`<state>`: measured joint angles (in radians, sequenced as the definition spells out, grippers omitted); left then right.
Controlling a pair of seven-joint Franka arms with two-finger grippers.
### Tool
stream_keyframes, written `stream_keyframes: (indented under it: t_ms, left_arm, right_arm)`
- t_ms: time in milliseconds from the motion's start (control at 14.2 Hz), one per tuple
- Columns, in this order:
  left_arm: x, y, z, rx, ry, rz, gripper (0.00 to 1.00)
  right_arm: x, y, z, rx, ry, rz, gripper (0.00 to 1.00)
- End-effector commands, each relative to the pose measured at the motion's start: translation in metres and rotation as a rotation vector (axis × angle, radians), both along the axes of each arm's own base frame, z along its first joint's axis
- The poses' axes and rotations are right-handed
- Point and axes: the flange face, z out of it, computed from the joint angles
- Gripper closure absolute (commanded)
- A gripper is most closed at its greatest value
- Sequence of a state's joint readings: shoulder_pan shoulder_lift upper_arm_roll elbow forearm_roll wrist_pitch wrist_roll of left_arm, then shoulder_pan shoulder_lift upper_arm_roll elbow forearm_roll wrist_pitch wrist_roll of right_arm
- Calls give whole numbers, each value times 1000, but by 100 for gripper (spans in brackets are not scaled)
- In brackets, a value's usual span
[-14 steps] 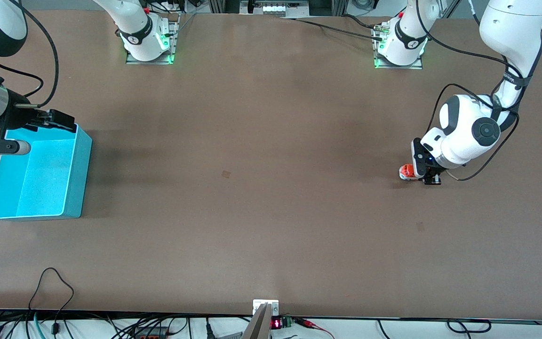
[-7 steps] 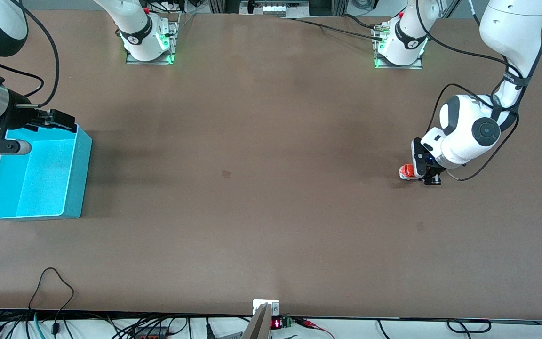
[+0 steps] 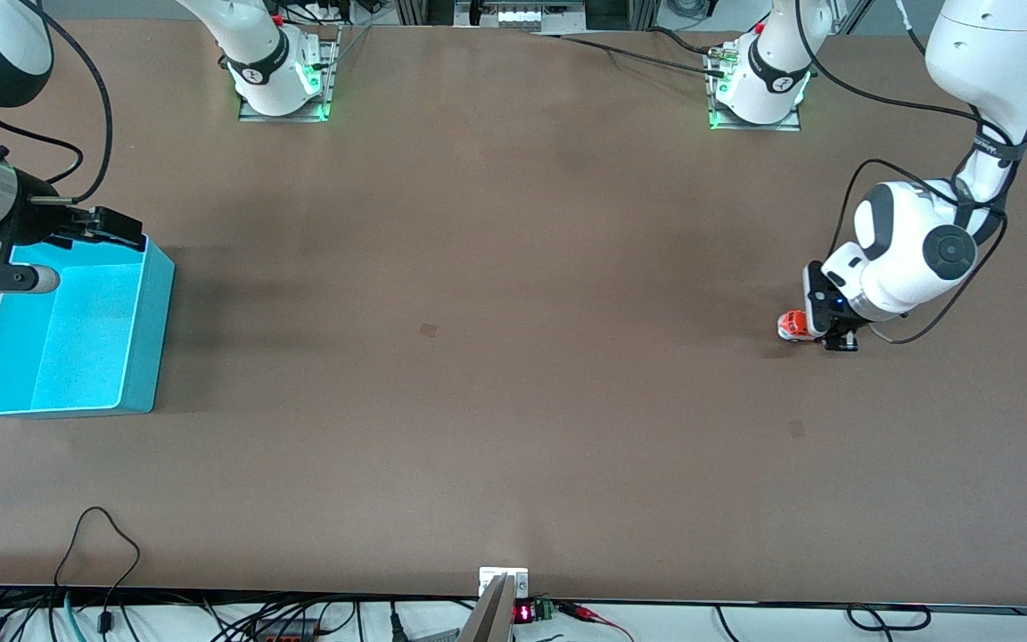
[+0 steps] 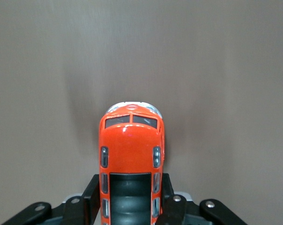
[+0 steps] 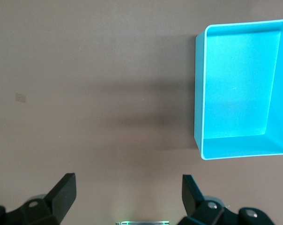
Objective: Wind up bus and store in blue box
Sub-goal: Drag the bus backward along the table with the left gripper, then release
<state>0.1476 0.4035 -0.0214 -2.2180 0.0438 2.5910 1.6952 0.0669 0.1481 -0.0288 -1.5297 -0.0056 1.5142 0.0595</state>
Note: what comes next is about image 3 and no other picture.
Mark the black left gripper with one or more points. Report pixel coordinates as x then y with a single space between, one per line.
845 338

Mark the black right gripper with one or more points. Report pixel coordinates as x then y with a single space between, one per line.
32 217

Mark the orange toy bus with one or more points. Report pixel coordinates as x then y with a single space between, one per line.
794 323

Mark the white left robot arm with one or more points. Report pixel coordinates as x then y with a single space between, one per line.
906 241

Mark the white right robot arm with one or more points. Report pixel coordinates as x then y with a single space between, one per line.
255 45

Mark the blue plastic box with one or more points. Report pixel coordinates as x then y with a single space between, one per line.
77 357

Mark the red digit display module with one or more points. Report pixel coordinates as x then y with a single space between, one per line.
524 613

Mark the black power strip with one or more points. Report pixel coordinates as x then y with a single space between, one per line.
286 635

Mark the white device on rack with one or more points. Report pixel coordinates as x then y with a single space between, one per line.
527 15

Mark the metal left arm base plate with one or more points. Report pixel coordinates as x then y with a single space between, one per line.
781 127

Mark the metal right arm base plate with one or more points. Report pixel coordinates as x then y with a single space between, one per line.
332 71

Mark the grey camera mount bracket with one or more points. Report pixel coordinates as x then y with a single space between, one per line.
491 615

